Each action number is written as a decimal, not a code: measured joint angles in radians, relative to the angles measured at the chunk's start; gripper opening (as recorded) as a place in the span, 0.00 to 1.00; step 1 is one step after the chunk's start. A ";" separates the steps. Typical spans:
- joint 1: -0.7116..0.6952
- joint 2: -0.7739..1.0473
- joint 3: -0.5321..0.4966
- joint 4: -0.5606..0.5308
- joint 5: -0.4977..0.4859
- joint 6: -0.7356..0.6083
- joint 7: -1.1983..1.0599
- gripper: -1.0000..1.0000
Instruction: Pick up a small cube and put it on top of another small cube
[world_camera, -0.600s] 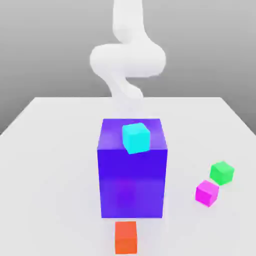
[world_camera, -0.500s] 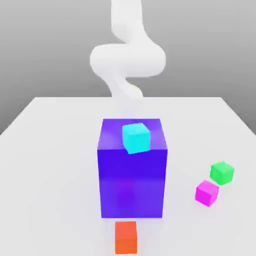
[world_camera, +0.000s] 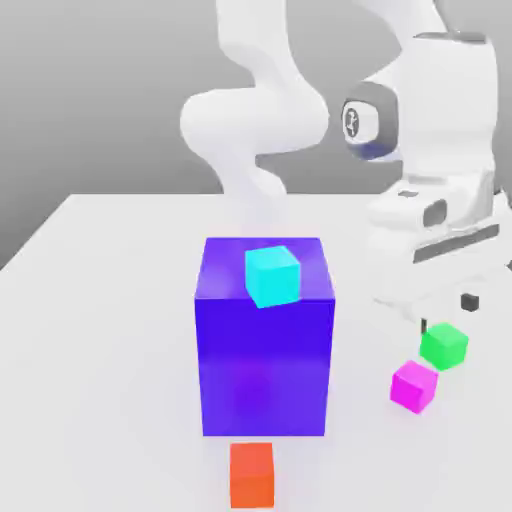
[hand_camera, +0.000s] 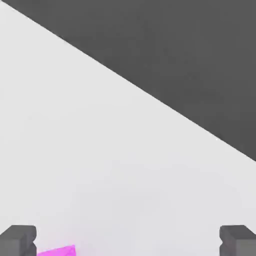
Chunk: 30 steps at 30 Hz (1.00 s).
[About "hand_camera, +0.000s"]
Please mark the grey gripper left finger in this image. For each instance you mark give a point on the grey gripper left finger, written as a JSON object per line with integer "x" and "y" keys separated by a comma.
{"x": 17, "y": 241}

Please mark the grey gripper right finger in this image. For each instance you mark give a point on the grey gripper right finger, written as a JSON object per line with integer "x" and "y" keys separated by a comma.
{"x": 239, "y": 242}

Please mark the small magenta cube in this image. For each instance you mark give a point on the small magenta cube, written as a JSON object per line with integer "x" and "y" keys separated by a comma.
{"x": 60, "y": 252}

